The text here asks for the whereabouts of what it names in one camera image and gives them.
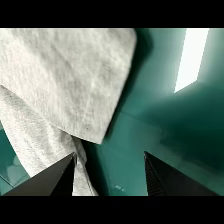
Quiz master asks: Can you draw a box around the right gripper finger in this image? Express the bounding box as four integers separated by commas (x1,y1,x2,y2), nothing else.
3,152,77,197

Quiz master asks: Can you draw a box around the grey T-shirt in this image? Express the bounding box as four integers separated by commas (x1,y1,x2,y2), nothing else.
0,28,138,197

